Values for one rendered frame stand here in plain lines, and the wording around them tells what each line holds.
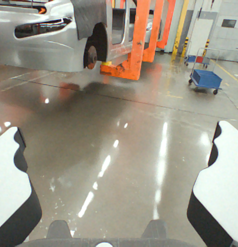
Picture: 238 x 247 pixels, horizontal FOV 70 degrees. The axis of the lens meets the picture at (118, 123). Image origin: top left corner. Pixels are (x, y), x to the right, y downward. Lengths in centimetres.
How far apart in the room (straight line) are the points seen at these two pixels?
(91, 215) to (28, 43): 174
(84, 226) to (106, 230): 17
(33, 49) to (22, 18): 28
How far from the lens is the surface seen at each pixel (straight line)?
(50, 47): 210
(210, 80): 476
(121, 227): 149
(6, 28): 224
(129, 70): 295
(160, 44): 900
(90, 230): 147
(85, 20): 226
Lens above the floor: 130
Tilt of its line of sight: 30 degrees down
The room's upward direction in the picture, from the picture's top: 6 degrees clockwise
